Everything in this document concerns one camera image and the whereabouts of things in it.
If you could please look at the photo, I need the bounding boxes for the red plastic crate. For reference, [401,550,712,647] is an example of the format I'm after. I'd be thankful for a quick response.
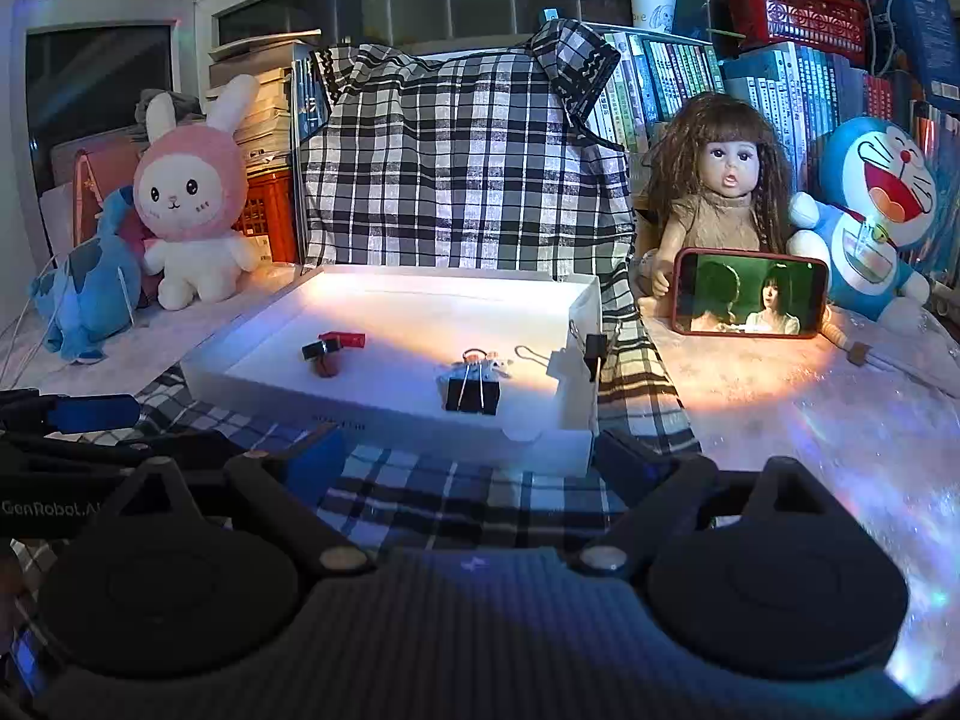
[232,169,299,265]

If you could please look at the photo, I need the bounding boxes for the blue robot cat plush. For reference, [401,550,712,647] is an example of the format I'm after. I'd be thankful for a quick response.
[787,116,938,331]

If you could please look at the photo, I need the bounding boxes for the cable with brown plug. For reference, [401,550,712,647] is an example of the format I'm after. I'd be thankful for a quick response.
[821,322,960,391]

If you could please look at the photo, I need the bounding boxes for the red cased smartphone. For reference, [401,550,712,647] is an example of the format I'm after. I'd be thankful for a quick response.
[673,247,831,338]

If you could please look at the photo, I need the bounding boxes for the red plastic basket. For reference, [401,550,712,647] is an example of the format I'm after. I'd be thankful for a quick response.
[721,0,869,65]

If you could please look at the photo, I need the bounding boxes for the pink bag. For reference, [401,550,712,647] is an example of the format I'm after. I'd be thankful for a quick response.
[49,139,147,248]

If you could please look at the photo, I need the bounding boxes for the pink white bunny plush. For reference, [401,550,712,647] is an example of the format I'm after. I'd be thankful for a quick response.
[133,73,262,312]

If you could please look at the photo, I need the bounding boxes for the white cable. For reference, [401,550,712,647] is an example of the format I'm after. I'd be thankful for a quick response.
[0,255,83,383]

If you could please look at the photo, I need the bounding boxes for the black binder clip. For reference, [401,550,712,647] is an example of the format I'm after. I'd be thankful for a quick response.
[437,343,557,415]
[570,319,608,383]

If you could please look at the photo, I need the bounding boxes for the stack of white books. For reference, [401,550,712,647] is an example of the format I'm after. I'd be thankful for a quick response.
[206,34,301,166]

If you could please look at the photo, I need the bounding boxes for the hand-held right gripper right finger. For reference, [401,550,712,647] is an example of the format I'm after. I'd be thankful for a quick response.
[571,429,830,575]

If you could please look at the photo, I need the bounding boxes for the upright blue books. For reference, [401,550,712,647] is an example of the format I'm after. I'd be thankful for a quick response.
[291,52,335,147]

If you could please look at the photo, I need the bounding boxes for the white cardboard box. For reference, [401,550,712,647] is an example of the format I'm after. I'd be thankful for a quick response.
[180,264,602,477]

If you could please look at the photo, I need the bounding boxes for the row of shelf books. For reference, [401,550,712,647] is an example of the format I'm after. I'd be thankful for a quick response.
[592,22,960,271]

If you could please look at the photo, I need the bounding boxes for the grey cloth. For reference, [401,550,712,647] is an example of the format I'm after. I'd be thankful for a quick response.
[135,88,207,128]

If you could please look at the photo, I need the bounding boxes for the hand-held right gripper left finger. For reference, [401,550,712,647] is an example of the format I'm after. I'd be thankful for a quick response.
[97,426,374,578]

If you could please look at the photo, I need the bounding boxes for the brown haired doll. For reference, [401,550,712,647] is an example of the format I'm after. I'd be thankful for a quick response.
[634,92,848,350]

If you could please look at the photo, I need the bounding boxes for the blue plush toy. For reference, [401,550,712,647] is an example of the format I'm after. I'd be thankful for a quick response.
[30,187,147,365]

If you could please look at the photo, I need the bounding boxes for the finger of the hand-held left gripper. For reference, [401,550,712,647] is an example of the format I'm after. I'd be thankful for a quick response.
[0,388,142,434]
[0,431,301,466]

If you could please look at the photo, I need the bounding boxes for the blue cardboard box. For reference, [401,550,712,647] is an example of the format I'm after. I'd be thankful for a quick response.
[896,0,960,110]

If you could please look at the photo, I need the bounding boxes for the black white plaid cloth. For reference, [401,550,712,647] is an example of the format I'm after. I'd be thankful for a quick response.
[0,21,702,563]

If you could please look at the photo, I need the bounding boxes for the black round disc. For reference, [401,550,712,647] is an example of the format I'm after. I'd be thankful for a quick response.
[301,340,342,377]

